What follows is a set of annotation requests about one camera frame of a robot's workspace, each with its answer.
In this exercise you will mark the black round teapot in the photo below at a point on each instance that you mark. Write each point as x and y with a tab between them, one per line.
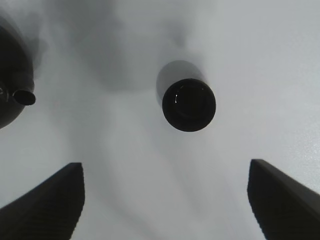
16	74

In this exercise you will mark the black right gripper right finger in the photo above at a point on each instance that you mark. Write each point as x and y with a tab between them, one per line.
284	208

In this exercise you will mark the small black teacup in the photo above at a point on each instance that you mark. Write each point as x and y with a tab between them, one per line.
189	105

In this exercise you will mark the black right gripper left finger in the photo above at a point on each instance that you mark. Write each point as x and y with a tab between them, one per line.
50	211

